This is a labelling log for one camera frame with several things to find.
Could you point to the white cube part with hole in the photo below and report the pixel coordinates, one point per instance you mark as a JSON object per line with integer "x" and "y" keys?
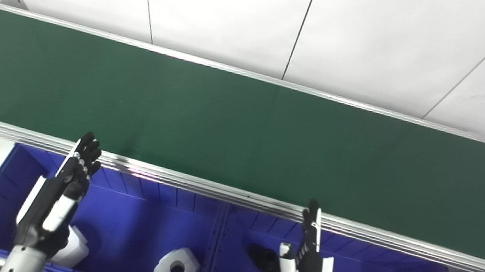
{"x": 176, "y": 271}

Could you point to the white round part with hole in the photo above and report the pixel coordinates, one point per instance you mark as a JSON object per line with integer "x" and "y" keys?
{"x": 76, "y": 248}

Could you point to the green conveyor belt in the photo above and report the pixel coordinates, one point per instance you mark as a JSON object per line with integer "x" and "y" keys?
{"x": 224, "y": 128}

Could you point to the black plastic part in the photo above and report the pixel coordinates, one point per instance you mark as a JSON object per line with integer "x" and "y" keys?
{"x": 265, "y": 259}

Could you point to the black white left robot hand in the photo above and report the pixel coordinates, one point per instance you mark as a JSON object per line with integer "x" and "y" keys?
{"x": 49, "y": 208}

